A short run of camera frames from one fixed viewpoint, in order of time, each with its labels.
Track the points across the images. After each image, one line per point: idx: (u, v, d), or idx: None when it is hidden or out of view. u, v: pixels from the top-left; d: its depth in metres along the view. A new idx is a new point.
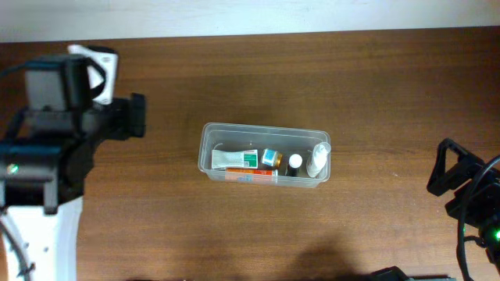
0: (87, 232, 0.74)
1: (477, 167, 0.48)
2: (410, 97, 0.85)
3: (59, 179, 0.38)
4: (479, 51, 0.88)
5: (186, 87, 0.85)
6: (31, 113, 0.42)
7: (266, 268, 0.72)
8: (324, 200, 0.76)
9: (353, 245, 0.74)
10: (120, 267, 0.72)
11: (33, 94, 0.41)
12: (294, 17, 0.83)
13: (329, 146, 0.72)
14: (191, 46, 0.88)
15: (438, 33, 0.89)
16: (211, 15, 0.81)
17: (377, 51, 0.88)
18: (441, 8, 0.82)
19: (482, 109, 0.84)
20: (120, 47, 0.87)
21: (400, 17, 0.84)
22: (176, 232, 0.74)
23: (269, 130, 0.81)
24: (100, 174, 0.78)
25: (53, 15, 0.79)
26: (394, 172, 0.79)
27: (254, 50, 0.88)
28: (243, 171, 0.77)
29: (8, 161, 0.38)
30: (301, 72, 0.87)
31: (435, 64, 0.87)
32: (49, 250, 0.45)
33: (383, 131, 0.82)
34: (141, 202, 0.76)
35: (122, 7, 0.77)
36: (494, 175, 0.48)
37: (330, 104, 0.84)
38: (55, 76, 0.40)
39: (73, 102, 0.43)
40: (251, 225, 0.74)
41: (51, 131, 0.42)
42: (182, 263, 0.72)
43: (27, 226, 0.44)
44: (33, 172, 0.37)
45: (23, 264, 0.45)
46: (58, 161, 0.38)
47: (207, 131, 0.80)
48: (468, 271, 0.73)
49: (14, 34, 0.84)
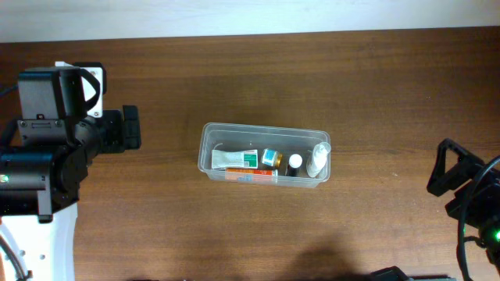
0: (87, 232, 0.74)
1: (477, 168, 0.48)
2: (410, 97, 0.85)
3: (51, 187, 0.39)
4: (479, 51, 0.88)
5: (186, 87, 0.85)
6: (24, 122, 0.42)
7: (266, 268, 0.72)
8: (323, 200, 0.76)
9: (353, 245, 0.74)
10: (121, 267, 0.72)
11: (26, 102, 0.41)
12: (294, 17, 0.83)
13: (329, 146, 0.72)
14: (191, 47, 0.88)
15: (439, 33, 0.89)
16: (211, 16, 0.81)
17: (376, 51, 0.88)
18: (442, 9, 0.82)
19: (481, 110, 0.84)
20: (120, 47, 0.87)
21: (400, 18, 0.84)
22: (177, 232, 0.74)
23: (269, 130, 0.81)
24: (100, 174, 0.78)
25: (51, 16, 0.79)
26: (394, 172, 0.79)
27: (254, 50, 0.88)
28: (243, 171, 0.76)
29: (1, 169, 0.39)
30: (302, 72, 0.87)
31: (435, 64, 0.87)
32: (45, 257, 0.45)
33: (383, 131, 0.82)
34: (141, 203, 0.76)
35: (121, 7, 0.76)
36: (495, 175, 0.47)
37: (330, 104, 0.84)
38: (48, 87, 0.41)
39: (66, 112, 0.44)
40: (251, 225, 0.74)
41: (43, 140, 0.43)
42: (182, 262, 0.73)
43: (21, 235, 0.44)
44: (26, 180, 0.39)
45: (19, 272, 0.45)
46: (49, 172, 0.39)
47: (207, 132, 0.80)
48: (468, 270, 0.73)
49: (14, 34, 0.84)
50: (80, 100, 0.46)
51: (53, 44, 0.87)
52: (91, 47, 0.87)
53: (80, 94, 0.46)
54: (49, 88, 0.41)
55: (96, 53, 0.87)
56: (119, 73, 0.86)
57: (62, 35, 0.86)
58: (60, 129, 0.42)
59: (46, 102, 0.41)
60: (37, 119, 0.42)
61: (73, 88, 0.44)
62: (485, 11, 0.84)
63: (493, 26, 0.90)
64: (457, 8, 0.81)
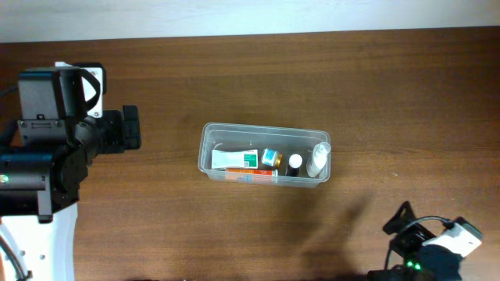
0: (87, 232, 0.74)
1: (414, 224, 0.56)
2: (410, 97, 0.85)
3: (51, 187, 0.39)
4: (480, 50, 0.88)
5: (186, 87, 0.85)
6: (24, 122, 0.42)
7: (266, 268, 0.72)
8: (323, 200, 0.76)
9: (353, 245, 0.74)
10: (121, 267, 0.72)
11: (26, 103, 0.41)
12: (294, 17, 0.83)
13: (329, 145, 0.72)
14: (192, 46, 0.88)
15: (439, 33, 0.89)
16: (211, 16, 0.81)
17: (376, 51, 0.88)
18: (442, 8, 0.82)
19: (482, 109, 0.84)
20: (120, 47, 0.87)
21: (400, 18, 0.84)
22: (177, 232, 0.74)
23: (269, 130, 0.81)
24: (100, 174, 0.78)
25: (51, 16, 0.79)
26: (394, 172, 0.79)
27: (254, 50, 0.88)
28: (243, 171, 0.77)
29: (1, 169, 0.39)
30: (302, 72, 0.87)
31: (435, 64, 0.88)
32: (45, 257, 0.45)
33: (383, 131, 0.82)
34: (141, 202, 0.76)
35: (121, 7, 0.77)
36: (418, 230, 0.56)
37: (330, 104, 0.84)
38: (48, 87, 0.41)
39: (65, 112, 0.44)
40: (251, 225, 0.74)
41: (44, 140, 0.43)
42: (182, 262, 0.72)
43: (21, 235, 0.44)
44: (26, 181, 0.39)
45: (19, 272, 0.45)
46: (49, 172, 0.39)
47: (206, 131, 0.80)
48: None
49: (15, 34, 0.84)
50: (80, 101, 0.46)
51: (53, 45, 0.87)
52: (91, 47, 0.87)
53: (81, 95, 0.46)
54: (49, 88, 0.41)
55: (96, 53, 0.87)
56: (119, 73, 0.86)
57: (62, 35, 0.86)
58: (61, 129, 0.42)
59: (45, 102, 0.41)
60: (37, 119, 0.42)
61: (73, 88, 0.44)
62: (484, 11, 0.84)
63: (493, 26, 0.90)
64: (457, 7, 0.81)
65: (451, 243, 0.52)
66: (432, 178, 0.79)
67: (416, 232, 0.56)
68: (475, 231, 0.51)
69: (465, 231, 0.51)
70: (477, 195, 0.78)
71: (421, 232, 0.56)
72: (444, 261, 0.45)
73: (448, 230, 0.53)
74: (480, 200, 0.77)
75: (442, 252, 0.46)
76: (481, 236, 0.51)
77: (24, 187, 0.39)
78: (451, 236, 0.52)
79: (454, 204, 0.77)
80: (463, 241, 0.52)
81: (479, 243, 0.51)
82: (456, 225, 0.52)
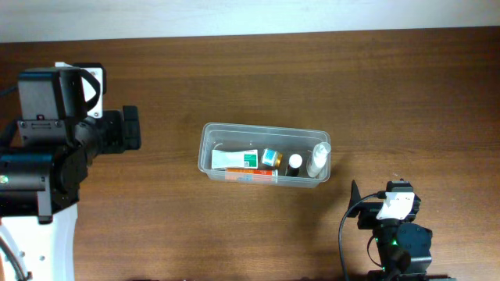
0: (87, 232, 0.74)
1: (360, 204, 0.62)
2: (409, 97, 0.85)
3: (51, 188, 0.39)
4: (478, 51, 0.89)
5: (186, 87, 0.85)
6: (23, 122, 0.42)
7: (266, 268, 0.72)
8: (323, 200, 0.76)
9: (354, 245, 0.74)
10: (121, 267, 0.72)
11: (26, 102, 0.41)
12: (294, 18, 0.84)
13: (329, 146, 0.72)
14: (191, 46, 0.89)
15: (437, 33, 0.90)
16: (211, 16, 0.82)
17: (376, 51, 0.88)
18: (438, 9, 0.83)
19: (481, 109, 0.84)
20: (121, 47, 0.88)
21: (397, 18, 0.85)
22: (177, 232, 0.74)
23: (269, 130, 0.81)
24: (100, 174, 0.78)
25: (51, 16, 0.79)
26: (394, 172, 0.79)
27: (255, 49, 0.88)
28: (243, 171, 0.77)
29: (1, 170, 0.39)
30: (302, 72, 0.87)
31: (433, 64, 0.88)
32: (45, 258, 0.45)
33: (382, 131, 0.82)
34: (141, 202, 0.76)
35: (121, 7, 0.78)
36: (366, 208, 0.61)
37: (330, 104, 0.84)
38: (48, 87, 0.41)
39: (66, 112, 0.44)
40: (251, 225, 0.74)
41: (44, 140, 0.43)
42: (183, 262, 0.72)
43: (20, 236, 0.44)
44: (25, 182, 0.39)
45: (19, 273, 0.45)
46: (49, 172, 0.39)
47: (206, 132, 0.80)
48: (470, 271, 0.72)
49: (15, 34, 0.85)
50: (80, 101, 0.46)
51: (53, 45, 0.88)
52: (91, 47, 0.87)
53: (80, 95, 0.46)
54: (49, 88, 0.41)
55: (96, 53, 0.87)
56: (119, 73, 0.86)
57: (62, 35, 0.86)
58: (60, 128, 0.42)
59: (46, 103, 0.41)
60: (37, 119, 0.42)
61: (73, 88, 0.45)
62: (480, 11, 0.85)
63: (491, 26, 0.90)
64: (454, 7, 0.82)
65: (392, 211, 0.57)
66: (433, 178, 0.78)
67: (366, 211, 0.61)
68: (405, 188, 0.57)
69: (398, 193, 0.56)
70: (477, 195, 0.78)
71: (371, 208, 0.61)
72: (418, 241, 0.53)
73: (385, 200, 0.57)
74: (480, 200, 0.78)
75: (416, 232, 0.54)
76: (411, 189, 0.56)
77: (26, 188, 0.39)
78: (389, 205, 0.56)
79: (454, 204, 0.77)
80: (401, 201, 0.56)
81: (413, 196, 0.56)
82: (387, 193, 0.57)
